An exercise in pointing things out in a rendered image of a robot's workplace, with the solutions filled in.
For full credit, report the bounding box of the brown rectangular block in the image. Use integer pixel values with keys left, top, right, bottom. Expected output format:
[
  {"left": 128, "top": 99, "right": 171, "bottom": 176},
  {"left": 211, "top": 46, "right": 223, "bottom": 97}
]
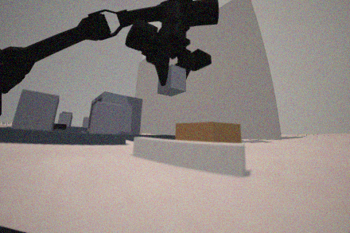
[{"left": 175, "top": 122, "right": 242, "bottom": 143}]

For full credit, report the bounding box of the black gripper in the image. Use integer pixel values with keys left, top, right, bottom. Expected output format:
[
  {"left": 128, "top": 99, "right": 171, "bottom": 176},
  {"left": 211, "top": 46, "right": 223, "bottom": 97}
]
[{"left": 125, "top": 15, "right": 212, "bottom": 86}]

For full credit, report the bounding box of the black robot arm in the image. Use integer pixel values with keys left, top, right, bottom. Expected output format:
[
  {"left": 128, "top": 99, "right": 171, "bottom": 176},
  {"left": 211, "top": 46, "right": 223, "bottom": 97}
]
[{"left": 0, "top": 0, "right": 219, "bottom": 94}]

